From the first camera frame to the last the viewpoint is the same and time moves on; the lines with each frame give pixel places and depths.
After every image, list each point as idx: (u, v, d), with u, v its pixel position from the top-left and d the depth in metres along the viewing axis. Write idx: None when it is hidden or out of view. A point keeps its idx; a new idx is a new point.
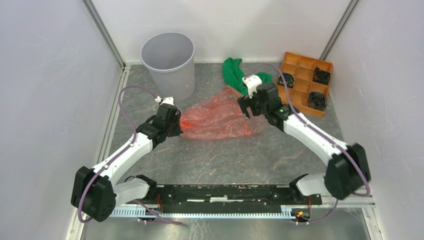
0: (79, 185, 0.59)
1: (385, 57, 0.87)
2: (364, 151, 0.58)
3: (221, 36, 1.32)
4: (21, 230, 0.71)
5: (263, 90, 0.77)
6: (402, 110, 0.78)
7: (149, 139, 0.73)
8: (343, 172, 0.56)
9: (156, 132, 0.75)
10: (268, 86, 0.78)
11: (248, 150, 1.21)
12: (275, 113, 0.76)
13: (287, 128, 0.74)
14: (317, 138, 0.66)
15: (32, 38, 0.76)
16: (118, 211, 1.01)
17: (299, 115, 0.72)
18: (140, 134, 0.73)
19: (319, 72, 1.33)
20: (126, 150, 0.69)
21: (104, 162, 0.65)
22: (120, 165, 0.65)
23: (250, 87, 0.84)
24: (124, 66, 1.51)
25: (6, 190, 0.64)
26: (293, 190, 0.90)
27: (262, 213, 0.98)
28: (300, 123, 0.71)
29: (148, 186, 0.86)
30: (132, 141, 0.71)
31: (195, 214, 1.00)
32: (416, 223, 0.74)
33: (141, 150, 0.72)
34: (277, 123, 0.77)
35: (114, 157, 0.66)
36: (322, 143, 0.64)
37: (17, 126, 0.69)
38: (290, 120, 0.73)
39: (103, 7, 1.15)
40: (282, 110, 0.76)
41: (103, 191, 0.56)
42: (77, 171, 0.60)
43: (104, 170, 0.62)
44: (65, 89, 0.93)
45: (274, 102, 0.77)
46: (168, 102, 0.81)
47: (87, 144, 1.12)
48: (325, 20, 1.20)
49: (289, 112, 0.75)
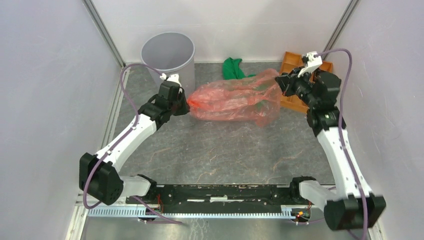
0: (84, 170, 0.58)
1: (385, 57, 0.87)
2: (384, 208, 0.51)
3: (221, 36, 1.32)
4: (21, 229, 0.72)
5: (323, 85, 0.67)
6: (402, 110, 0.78)
7: (151, 120, 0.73)
8: (347, 215, 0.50)
9: (159, 112, 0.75)
10: (332, 83, 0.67)
11: (248, 149, 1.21)
12: (318, 115, 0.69)
13: (322, 137, 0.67)
14: (344, 168, 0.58)
15: (32, 39, 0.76)
16: (118, 211, 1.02)
17: (342, 132, 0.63)
18: (143, 116, 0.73)
19: None
20: (130, 133, 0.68)
21: (107, 147, 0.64)
22: (123, 149, 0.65)
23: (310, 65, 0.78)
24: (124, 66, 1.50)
25: (6, 190, 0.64)
26: (293, 186, 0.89)
27: (262, 213, 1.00)
28: (337, 143, 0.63)
29: (149, 183, 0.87)
30: (134, 124, 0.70)
31: (195, 214, 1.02)
32: (416, 223, 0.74)
33: (145, 132, 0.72)
34: (314, 125, 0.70)
35: (117, 142, 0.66)
36: (346, 177, 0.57)
37: (17, 125, 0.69)
38: (330, 132, 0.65)
39: (103, 7, 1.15)
40: (327, 117, 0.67)
41: (109, 176, 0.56)
42: (80, 158, 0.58)
43: (107, 155, 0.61)
44: (65, 89, 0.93)
45: (325, 104, 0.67)
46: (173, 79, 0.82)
47: (87, 144, 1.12)
48: (325, 20, 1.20)
49: (333, 121, 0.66)
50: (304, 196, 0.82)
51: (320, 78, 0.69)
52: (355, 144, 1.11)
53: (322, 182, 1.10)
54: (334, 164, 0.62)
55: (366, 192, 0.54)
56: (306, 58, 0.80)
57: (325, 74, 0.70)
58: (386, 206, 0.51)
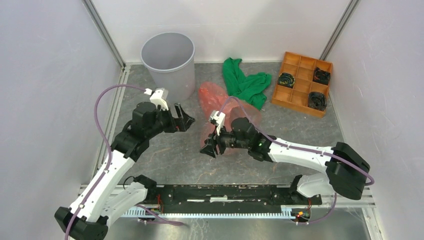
0: (62, 224, 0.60)
1: (385, 57, 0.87)
2: (344, 144, 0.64)
3: (221, 36, 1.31)
4: (22, 229, 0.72)
5: (243, 131, 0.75)
6: (402, 110, 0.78)
7: (125, 156, 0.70)
8: (345, 177, 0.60)
9: (134, 144, 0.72)
10: (244, 124, 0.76)
11: (248, 150, 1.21)
12: (258, 150, 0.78)
13: (275, 158, 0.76)
14: (305, 154, 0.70)
15: (32, 39, 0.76)
16: None
17: (276, 141, 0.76)
18: (116, 152, 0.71)
19: (319, 72, 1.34)
20: (102, 179, 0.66)
21: (80, 199, 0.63)
22: (97, 200, 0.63)
23: (219, 123, 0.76)
24: (124, 66, 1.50)
25: (6, 190, 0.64)
26: (293, 196, 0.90)
27: (262, 213, 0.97)
28: (283, 148, 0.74)
29: (145, 189, 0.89)
30: (106, 166, 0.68)
31: (195, 214, 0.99)
32: (416, 224, 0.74)
33: (120, 173, 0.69)
34: (263, 157, 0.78)
35: (91, 191, 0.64)
36: (311, 156, 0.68)
37: (17, 125, 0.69)
38: (272, 149, 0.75)
39: (103, 7, 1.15)
40: (261, 144, 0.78)
41: (84, 232, 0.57)
42: (55, 213, 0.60)
43: (80, 210, 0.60)
44: (65, 89, 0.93)
45: (253, 138, 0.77)
46: (158, 96, 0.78)
47: (87, 144, 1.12)
48: (325, 20, 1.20)
49: (266, 141, 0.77)
50: (309, 196, 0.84)
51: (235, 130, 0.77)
52: (355, 144, 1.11)
53: None
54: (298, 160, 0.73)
55: (330, 150, 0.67)
56: (212, 121, 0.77)
57: (234, 123, 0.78)
58: (344, 143, 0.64)
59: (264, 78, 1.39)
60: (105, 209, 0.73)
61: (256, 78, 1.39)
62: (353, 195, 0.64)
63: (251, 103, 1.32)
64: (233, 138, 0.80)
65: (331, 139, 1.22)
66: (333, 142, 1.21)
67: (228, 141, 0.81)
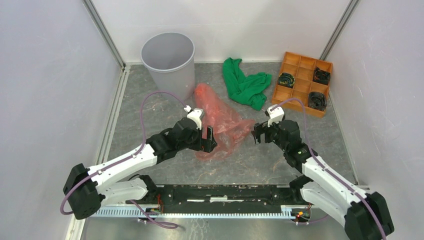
0: (72, 179, 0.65)
1: (385, 57, 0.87)
2: (383, 200, 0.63)
3: (221, 36, 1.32)
4: (22, 229, 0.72)
5: (287, 131, 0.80)
6: (402, 110, 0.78)
7: (154, 154, 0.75)
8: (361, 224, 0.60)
9: (165, 148, 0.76)
10: (291, 127, 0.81)
11: (248, 149, 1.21)
12: (294, 155, 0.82)
13: (306, 171, 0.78)
14: (336, 184, 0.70)
15: (32, 39, 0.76)
16: (118, 211, 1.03)
17: (316, 159, 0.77)
18: (148, 146, 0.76)
19: (319, 72, 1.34)
20: (127, 160, 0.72)
21: (101, 166, 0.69)
22: (113, 174, 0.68)
23: (273, 116, 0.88)
24: (124, 66, 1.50)
25: (7, 190, 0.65)
26: (293, 190, 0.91)
27: (262, 213, 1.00)
28: (318, 167, 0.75)
29: (145, 190, 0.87)
30: (136, 152, 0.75)
31: (195, 214, 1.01)
32: (416, 224, 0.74)
33: (142, 164, 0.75)
34: (296, 164, 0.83)
35: (113, 164, 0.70)
36: (340, 189, 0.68)
37: (17, 125, 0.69)
38: (308, 162, 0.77)
39: (103, 7, 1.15)
40: (300, 152, 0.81)
41: (87, 195, 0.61)
42: (74, 167, 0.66)
43: (97, 175, 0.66)
44: (64, 89, 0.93)
45: (294, 143, 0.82)
46: (195, 115, 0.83)
47: (87, 144, 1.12)
48: (325, 20, 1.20)
49: (307, 154, 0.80)
50: (306, 200, 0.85)
51: (283, 129, 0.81)
52: (355, 144, 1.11)
53: None
54: (325, 185, 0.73)
55: (363, 194, 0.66)
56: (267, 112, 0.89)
57: (284, 122, 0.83)
58: (383, 198, 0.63)
59: (264, 78, 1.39)
60: (106, 189, 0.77)
61: (257, 78, 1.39)
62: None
63: (251, 103, 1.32)
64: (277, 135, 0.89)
65: (331, 139, 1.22)
66: (333, 142, 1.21)
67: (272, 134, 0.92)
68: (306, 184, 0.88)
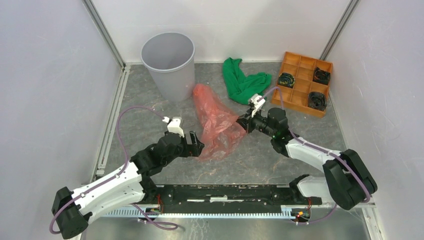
0: (57, 202, 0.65)
1: (385, 57, 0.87)
2: (355, 153, 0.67)
3: (221, 36, 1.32)
4: (22, 229, 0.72)
5: (276, 119, 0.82)
6: (402, 110, 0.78)
7: (138, 173, 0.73)
8: (340, 179, 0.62)
9: (149, 166, 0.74)
10: (281, 115, 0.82)
11: (247, 150, 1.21)
12: (280, 141, 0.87)
13: (291, 152, 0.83)
14: (314, 151, 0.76)
15: (32, 39, 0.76)
16: (118, 211, 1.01)
17: (298, 138, 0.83)
18: (132, 165, 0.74)
19: (318, 72, 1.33)
20: (111, 181, 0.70)
21: (84, 188, 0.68)
22: (97, 196, 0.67)
23: (257, 105, 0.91)
24: (124, 66, 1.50)
25: (7, 190, 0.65)
26: (293, 190, 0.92)
27: (262, 213, 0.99)
28: (299, 144, 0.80)
29: (142, 194, 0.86)
30: (119, 172, 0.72)
31: (195, 214, 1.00)
32: (416, 223, 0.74)
33: (127, 183, 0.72)
34: (281, 150, 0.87)
35: (96, 186, 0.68)
36: (317, 154, 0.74)
37: (17, 125, 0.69)
38: (291, 142, 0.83)
39: (104, 7, 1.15)
40: (284, 138, 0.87)
41: (71, 220, 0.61)
42: (59, 190, 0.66)
43: (80, 198, 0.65)
44: (65, 89, 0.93)
45: (281, 131, 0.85)
46: (175, 124, 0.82)
47: (87, 144, 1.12)
48: (325, 20, 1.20)
49: (290, 137, 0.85)
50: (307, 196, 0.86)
51: (272, 117, 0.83)
52: (355, 144, 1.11)
53: None
54: (306, 156, 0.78)
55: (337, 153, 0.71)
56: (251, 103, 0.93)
57: (272, 110, 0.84)
58: (355, 152, 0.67)
59: (264, 78, 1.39)
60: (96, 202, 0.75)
61: (257, 78, 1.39)
62: (345, 204, 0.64)
63: None
64: (264, 124, 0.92)
65: (330, 139, 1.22)
66: (333, 142, 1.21)
67: (258, 125, 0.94)
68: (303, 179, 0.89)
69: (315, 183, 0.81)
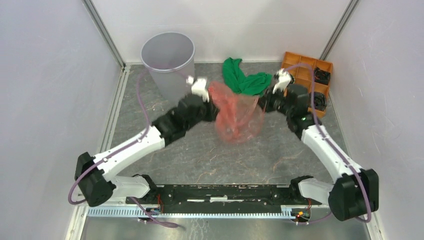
0: (79, 168, 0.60)
1: (385, 57, 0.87)
2: (377, 179, 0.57)
3: (221, 36, 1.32)
4: (21, 229, 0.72)
5: (295, 94, 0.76)
6: (402, 110, 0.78)
7: (161, 137, 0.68)
8: (346, 196, 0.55)
9: (172, 130, 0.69)
10: (301, 91, 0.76)
11: (248, 149, 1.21)
12: (296, 120, 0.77)
13: (306, 138, 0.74)
14: (332, 154, 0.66)
15: (32, 39, 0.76)
16: (118, 211, 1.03)
17: (319, 128, 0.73)
18: (154, 128, 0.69)
19: (319, 72, 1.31)
20: (133, 145, 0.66)
21: (106, 153, 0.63)
22: (120, 160, 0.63)
23: (283, 82, 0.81)
24: (124, 67, 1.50)
25: (7, 190, 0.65)
26: (293, 187, 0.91)
27: (262, 213, 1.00)
28: (319, 135, 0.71)
29: (148, 188, 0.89)
30: (141, 136, 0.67)
31: (195, 214, 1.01)
32: (415, 223, 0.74)
33: (150, 147, 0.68)
34: (296, 130, 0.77)
35: (118, 150, 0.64)
36: (335, 160, 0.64)
37: (17, 125, 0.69)
38: (310, 129, 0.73)
39: (103, 7, 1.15)
40: (304, 119, 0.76)
41: (95, 185, 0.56)
42: (80, 156, 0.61)
43: (103, 162, 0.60)
44: (65, 89, 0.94)
45: (299, 109, 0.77)
46: (200, 86, 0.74)
47: (87, 144, 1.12)
48: (325, 20, 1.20)
49: (310, 120, 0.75)
50: (306, 196, 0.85)
51: (298, 95, 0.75)
52: (355, 144, 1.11)
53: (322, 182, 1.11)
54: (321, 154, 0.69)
55: (357, 168, 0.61)
56: (276, 75, 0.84)
57: (293, 86, 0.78)
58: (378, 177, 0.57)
59: (264, 78, 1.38)
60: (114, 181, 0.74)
61: (256, 78, 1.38)
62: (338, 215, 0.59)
63: None
64: (282, 103, 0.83)
65: None
66: None
67: (276, 104, 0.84)
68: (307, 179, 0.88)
69: (316, 187, 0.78)
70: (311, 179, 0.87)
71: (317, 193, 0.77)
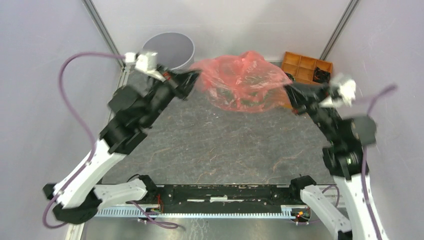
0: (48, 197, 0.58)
1: (385, 57, 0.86)
2: None
3: (221, 36, 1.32)
4: (21, 230, 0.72)
5: (347, 125, 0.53)
6: (402, 110, 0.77)
7: (109, 153, 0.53)
8: None
9: (120, 142, 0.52)
10: (360, 122, 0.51)
11: (248, 150, 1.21)
12: (338, 157, 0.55)
13: (340, 182, 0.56)
14: (366, 221, 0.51)
15: (32, 39, 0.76)
16: (118, 211, 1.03)
17: (365, 183, 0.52)
18: (102, 142, 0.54)
19: (318, 72, 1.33)
20: (83, 170, 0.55)
21: (63, 183, 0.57)
22: (76, 190, 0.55)
23: (337, 106, 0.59)
24: (124, 66, 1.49)
25: (6, 190, 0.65)
26: (293, 187, 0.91)
27: (262, 213, 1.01)
28: (360, 194, 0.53)
29: (145, 191, 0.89)
30: (89, 157, 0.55)
31: (195, 214, 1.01)
32: (415, 223, 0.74)
33: (104, 165, 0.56)
34: (335, 168, 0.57)
35: (71, 179, 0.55)
36: (368, 233, 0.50)
37: (17, 125, 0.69)
38: (353, 181, 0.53)
39: (103, 7, 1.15)
40: (349, 161, 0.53)
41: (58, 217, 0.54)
42: (43, 187, 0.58)
43: (59, 196, 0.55)
44: (65, 89, 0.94)
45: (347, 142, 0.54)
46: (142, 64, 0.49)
47: (87, 144, 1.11)
48: (325, 20, 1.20)
49: (355, 164, 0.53)
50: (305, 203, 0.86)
51: (349, 122, 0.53)
52: None
53: (322, 182, 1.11)
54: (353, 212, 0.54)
55: None
56: (333, 87, 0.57)
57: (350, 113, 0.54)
58: None
59: None
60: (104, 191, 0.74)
61: None
62: None
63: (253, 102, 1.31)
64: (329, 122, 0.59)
65: None
66: None
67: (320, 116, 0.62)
68: (309, 186, 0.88)
69: (319, 204, 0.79)
70: (314, 187, 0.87)
71: (319, 211, 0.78)
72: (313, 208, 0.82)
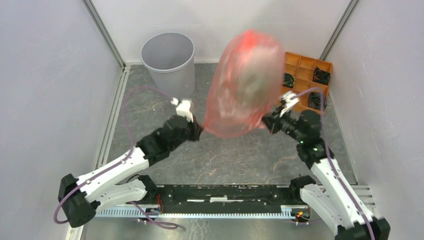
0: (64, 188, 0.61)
1: (385, 57, 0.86)
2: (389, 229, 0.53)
3: (221, 36, 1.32)
4: (21, 230, 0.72)
5: (308, 124, 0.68)
6: (402, 110, 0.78)
7: (144, 158, 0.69)
8: None
9: (156, 151, 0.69)
10: (314, 119, 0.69)
11: (248, 150, 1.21)
12: (308, 150, 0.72)
13: (315, 171, 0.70)
14: (343, 196, 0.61)
15: (32, 39, 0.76)
16: (118, 211, 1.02)
17: (332, 163, 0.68)
18: (138, 150, 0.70)
19: (318, 72, 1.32)
20: (116, 167, 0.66)
21: (89, 175, 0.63)
22: (103, 182, 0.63)
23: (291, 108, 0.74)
24: (124, 67, 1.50)
25: (6, 190, 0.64)
26: (293, 187, 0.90)
27: (262, 214, 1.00)
28: (331, 173, 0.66)
29: (144, 191, 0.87)
30: (125, 157, 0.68)
31: (195, 214, 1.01)
32: (414, 223, 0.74)
33: (134, 169, 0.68)
34: (307, 160, 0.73)
35: (101, 172, 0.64)
36: (347, 204, 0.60)
37: (17, 125, 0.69)
38: (322, 164, 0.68)
39: (103, 7, 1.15)
40: (316, 149, 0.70)
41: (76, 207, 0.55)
42: (64, 178, 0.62)
43: (85, 185, 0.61)
44: (65, 89, 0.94)
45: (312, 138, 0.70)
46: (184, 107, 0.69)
47: (87, 144, 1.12)
48: (325, 20, 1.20)
49: (322, 152, 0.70)
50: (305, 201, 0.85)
51: (310, 121, 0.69)
52: (355, 144, 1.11)
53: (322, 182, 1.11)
54: (333, 195, 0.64)
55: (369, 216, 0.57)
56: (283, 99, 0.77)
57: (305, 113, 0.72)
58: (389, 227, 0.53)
59: None
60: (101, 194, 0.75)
61: None
62: None
63: None
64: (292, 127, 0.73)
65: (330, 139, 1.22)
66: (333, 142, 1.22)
67: (285, 126, 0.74)
68: (309, 185, 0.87)
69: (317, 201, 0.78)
70: (313, 186, 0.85)
71: (318, 208, 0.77)
72: (313, 206, 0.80)
